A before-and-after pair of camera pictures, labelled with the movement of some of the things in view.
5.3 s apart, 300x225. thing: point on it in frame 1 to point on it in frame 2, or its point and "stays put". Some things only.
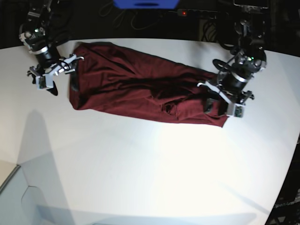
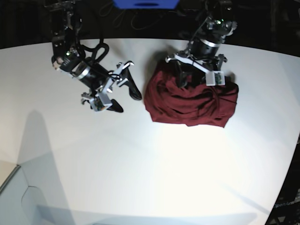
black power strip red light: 203,14 stays put
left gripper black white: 44,74 to 97,97
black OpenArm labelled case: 286,209 stays put
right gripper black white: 230,87 to 213,64
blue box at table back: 146,4 stays put
